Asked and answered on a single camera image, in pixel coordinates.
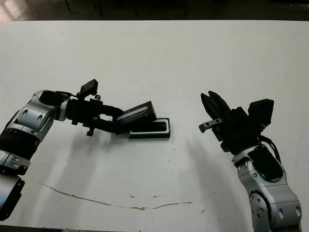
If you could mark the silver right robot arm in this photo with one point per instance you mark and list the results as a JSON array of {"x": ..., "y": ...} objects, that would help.
[{"x": 270, "y": 191}]

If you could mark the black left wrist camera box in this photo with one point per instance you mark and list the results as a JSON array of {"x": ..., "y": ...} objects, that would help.
[{"x": 88, "y": 88}]

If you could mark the black box white insert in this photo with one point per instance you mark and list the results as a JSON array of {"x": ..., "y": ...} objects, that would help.
[{"x": 149, "y": 135}]

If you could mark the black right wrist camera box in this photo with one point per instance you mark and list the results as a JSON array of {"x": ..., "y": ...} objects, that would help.
[{"x": 262, "y": 112}]

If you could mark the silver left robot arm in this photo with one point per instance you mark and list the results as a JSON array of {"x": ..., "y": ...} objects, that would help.
[{"x": 26, "y": 125}]

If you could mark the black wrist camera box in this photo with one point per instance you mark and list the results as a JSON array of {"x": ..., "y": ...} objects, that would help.
[
  {"x": 88, "y": 88},
  {"x": 262, "y": 112}
]

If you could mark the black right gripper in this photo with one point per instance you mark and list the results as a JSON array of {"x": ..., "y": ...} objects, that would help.
[{"x": 239, "y": 133}]

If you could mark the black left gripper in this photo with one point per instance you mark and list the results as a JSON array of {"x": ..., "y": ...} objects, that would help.
[{"x": 82, "y": 111}]

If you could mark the black box lid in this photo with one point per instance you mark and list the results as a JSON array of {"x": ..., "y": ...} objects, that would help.
[{"x": 137, "y": 113}]

